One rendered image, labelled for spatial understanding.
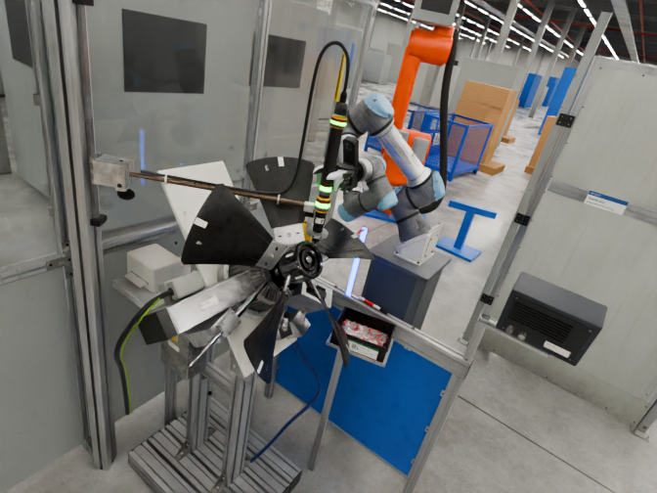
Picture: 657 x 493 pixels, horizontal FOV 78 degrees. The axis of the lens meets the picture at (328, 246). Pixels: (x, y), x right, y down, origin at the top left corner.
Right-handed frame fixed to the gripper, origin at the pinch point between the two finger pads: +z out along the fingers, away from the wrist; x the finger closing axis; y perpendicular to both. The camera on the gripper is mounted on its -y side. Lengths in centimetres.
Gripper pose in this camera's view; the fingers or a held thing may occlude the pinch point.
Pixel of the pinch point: (323, 172)
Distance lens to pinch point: 120.5
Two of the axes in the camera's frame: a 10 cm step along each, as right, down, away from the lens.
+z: -5.6, 2.7, -7.8
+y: -1.9, 8.8, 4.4
